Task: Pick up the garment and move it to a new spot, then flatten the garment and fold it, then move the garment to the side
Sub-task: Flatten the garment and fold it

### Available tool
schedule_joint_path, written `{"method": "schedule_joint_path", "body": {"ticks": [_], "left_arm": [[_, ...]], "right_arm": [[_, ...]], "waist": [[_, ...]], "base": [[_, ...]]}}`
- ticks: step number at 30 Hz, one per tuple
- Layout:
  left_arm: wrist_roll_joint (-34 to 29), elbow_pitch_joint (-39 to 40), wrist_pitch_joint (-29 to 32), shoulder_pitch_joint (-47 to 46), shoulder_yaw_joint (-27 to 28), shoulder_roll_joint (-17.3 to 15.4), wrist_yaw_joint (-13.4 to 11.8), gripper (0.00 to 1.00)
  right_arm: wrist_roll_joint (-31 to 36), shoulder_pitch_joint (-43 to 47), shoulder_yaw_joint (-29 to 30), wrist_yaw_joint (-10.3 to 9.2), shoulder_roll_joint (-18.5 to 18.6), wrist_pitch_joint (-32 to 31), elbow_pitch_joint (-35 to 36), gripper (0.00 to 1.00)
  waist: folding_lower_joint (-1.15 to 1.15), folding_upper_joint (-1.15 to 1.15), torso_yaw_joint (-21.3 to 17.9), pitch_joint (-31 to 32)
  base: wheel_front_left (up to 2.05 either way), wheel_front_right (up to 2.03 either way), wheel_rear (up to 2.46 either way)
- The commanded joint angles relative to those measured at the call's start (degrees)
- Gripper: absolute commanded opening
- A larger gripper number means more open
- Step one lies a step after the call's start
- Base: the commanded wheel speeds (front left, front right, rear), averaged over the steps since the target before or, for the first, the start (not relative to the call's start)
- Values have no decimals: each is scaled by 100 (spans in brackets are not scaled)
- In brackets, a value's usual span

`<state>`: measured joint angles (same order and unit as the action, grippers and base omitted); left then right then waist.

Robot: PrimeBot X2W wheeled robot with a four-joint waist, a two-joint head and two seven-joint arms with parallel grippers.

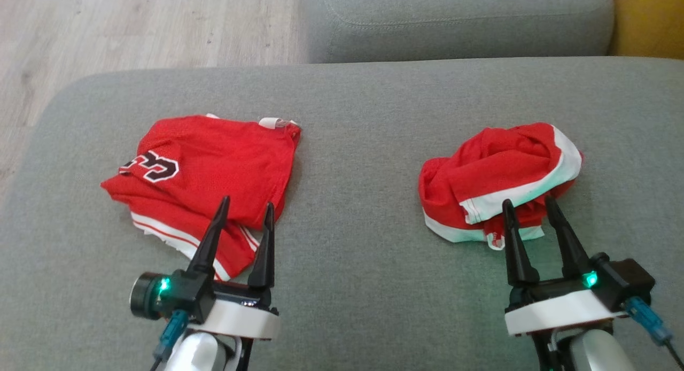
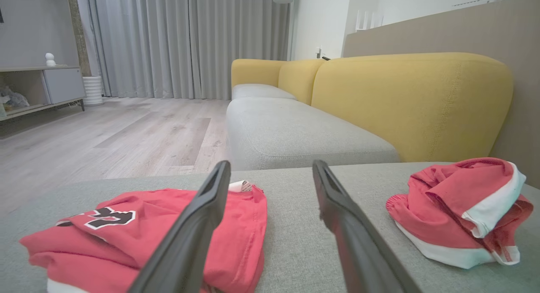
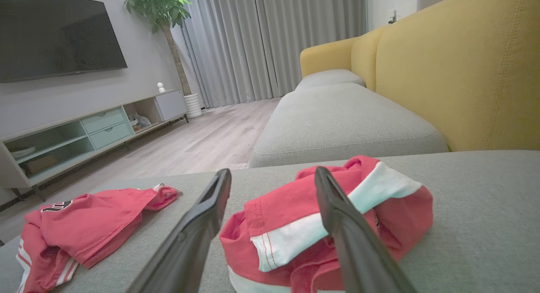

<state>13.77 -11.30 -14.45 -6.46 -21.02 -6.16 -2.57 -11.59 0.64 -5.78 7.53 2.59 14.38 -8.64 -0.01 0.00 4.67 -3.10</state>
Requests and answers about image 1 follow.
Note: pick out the red shorts with white stripe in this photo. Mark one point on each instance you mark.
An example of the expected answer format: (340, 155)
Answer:
(497, 173)

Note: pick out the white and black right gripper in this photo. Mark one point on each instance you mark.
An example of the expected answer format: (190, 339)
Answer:
(556, 312)

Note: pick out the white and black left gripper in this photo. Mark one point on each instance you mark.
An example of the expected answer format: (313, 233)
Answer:
(240, 320)

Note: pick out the red jersey with number print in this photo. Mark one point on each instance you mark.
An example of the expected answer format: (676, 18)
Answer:
(224, 162)

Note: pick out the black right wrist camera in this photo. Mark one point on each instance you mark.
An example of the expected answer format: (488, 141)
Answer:
(625, 283)

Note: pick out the long grey sofa seat cushion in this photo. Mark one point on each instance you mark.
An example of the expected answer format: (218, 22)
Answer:
(454, 18)

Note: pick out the large grey sofa seat cushion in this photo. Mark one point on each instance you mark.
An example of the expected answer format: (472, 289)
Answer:
(363, 200)

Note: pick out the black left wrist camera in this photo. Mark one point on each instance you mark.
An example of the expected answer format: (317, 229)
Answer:
(181, 296)

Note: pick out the wide yellow sofa backrest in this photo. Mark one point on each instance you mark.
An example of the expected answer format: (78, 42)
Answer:
(649, 18)

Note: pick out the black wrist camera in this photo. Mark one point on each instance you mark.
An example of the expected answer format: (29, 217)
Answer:
(625, 283)
(181, 296)

